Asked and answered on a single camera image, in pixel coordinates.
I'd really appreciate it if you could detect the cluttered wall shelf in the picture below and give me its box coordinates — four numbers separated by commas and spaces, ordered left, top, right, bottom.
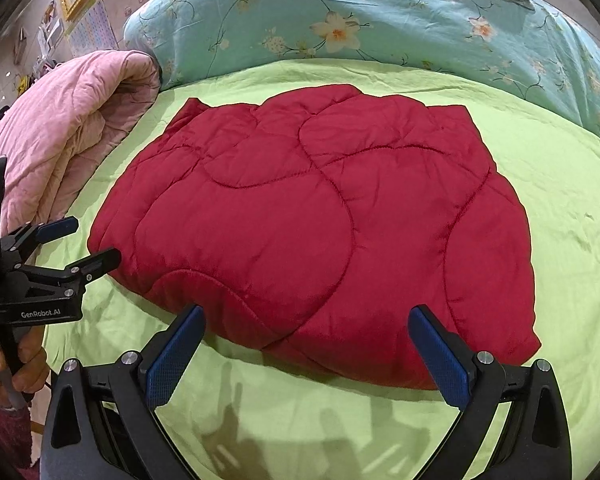
11, 0, 67, 92

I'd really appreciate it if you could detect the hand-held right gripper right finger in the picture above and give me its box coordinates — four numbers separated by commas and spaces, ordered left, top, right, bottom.
408, 304, 574, 480

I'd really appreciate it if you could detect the person's left hand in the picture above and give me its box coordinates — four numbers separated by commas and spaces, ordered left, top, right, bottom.
0, 330, 49, 397

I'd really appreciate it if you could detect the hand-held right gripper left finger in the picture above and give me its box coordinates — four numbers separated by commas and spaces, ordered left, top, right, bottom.
40, 304, 207, 480

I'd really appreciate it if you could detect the green bed sheet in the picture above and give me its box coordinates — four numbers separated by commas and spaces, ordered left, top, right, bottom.
27, 57, 600, 480

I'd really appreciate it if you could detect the teal floral quilt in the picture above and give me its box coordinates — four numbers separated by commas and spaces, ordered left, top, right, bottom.
122, 0, 600, 167

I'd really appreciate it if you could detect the red quilted jacket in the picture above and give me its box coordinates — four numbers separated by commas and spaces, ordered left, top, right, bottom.
87, 83, 542, 392

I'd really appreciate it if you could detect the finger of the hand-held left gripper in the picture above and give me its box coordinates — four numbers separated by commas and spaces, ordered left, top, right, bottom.
0, 215, 80, 262
11, 247, 123, 302

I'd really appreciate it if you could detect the person's left forearm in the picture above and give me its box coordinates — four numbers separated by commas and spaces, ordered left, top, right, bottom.
0, 385, 35, 480

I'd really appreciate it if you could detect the pink quilt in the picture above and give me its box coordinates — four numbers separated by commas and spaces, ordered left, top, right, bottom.
0, 50, 162, 242

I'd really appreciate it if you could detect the wall calendar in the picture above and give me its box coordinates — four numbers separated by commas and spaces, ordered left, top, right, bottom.
65, 0, 117, 59

